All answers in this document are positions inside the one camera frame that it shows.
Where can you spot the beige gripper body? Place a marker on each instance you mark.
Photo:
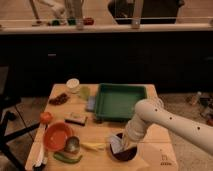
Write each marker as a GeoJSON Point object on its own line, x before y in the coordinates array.
{"type": "Point", "coordinates": [127, 143]}

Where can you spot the grey towel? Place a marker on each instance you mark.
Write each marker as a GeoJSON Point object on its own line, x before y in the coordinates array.
{"type": "Point", "coordinates": [116, 144]}

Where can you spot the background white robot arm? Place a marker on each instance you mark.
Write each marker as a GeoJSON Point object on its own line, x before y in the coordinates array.
{"type": "Point", "coordinates": [56, 8]}

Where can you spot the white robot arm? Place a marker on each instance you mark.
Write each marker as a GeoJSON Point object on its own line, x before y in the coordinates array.
{"type": "Point", "coordinates": [151, 111]}

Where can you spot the purple bowl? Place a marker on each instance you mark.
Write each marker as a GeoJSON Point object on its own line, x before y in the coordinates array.
{"type": "Point", "coordinates": [124, 155]}

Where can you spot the orange bowl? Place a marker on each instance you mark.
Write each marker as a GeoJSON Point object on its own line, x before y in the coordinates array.
{"type": "Point", "coordinates": [56, 135]}

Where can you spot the yellow banana toy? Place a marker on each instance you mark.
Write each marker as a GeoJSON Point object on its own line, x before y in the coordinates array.
{"type": "Point", "coordinates": [94, 146]}

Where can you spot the green plastic tray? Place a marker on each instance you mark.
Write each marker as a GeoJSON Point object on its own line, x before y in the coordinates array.
{"type": "Point", "coordinates": [115, 102]}

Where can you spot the blue sponge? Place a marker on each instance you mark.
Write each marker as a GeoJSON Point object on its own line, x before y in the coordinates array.
{"type": "Point", "coordinates": [90, 106]}

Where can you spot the small metal cup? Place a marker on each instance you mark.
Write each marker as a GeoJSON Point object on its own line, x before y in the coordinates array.
{"type": "Point", "coordinates": [72, 145]}

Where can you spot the dark grape bunch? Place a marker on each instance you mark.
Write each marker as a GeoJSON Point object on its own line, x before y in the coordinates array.
{"type": "Point", "coordinates": [59, 100]}

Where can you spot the white round cup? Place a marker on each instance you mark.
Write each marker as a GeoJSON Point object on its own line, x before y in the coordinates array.
{"type": "Point", "coordinates": [73, 85]}

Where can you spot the red tomato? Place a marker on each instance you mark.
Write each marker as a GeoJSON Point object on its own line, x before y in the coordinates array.
{"type": "Point", "coordinates": [45, 117]}

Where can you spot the black chair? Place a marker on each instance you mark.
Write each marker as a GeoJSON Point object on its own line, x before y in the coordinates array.
{"type": "Point", "coordinates": [4, 119]}

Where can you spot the red background object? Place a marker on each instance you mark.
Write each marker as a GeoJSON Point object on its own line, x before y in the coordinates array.
{"type": "Point", "coordinates": [88, 21]}

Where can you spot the green background object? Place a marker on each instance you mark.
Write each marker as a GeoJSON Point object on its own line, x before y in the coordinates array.
{"type": "Point", "coordinates": [55, 23]}

